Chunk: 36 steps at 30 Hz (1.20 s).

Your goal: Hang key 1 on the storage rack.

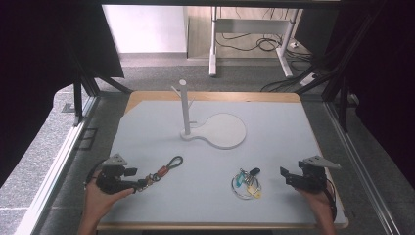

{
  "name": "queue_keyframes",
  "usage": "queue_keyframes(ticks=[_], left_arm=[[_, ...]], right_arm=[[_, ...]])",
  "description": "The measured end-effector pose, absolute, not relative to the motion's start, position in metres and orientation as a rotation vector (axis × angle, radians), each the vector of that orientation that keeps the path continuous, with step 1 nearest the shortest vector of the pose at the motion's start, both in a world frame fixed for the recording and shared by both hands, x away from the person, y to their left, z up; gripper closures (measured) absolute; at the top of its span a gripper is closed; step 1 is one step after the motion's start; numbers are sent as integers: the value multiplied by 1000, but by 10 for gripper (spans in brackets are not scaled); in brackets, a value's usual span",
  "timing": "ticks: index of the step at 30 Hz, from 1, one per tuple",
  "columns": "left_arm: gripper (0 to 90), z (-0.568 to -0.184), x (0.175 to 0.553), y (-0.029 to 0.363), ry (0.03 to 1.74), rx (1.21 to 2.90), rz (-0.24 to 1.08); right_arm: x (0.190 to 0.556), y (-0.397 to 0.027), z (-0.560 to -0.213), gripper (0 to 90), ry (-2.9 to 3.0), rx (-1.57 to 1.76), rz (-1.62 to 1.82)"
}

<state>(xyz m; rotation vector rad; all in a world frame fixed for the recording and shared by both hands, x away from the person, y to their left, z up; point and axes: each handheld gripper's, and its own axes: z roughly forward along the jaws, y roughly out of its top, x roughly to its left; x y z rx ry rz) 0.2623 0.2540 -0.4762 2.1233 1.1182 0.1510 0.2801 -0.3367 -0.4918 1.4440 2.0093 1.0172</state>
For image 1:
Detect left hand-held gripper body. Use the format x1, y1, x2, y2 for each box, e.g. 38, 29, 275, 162
96, 153, 135, 195

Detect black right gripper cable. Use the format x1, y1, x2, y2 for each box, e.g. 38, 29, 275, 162
324, 177, 338, 223

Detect dark floor hatch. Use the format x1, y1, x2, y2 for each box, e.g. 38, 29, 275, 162
77, 127, 99, 152

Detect white power strip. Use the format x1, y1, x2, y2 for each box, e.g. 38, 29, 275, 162
300, 72, 319, 87

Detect person's left hand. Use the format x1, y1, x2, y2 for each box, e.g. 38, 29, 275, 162
83, 177, 135, 226

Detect light grey table mat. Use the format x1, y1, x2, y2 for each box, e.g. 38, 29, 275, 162
97, 99, 348, 227

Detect keychain with leather strap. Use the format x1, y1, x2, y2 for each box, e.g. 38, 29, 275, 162
136, 155, 184, 194

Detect black metal stand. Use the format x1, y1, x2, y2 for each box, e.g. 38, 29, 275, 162
294, 19, 360, 133
71, 72, 134, 127

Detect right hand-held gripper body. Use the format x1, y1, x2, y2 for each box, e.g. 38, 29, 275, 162
294, 155, 342, 194

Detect white key holder stand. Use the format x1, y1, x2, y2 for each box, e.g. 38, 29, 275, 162
170, 78, 248, 151

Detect black curtain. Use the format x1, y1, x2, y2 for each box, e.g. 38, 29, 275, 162
0, 0, 125, 190
326, 0, 415, 182

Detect white desk frame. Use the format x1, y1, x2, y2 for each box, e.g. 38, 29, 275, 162
208, 6, 300, 78

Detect person's right hand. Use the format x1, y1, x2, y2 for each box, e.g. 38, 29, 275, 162
297, 188, 337, 226

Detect key bunch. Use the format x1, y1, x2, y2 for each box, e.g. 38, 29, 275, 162
231, 166, 263, 201

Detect aluminium frame rail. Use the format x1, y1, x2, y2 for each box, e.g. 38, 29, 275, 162
323, 101, 403, 235
13, 96, 100, 235

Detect black floor cable bundle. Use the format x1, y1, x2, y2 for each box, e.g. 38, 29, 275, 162
216, 31, 315, 93

